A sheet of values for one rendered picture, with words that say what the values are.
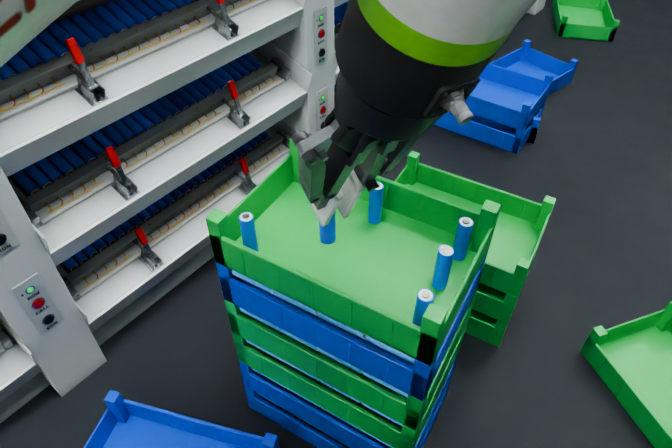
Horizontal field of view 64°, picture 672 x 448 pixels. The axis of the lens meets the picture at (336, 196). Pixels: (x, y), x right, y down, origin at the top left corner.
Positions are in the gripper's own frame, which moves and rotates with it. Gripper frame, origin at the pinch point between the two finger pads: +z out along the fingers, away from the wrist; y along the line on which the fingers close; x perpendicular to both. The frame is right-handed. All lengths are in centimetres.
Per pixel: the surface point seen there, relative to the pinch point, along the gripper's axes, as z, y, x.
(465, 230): 8.4, 16.4, -7.3
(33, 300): 43, -35, 17
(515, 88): 69, 97, 34
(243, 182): 60, 7, 31
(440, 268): 8.8, 11.0, -10.0
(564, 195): 62, 82, -2
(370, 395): 24.0, 1.0, -19.1
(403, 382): 16.0, 3.0, -19.3
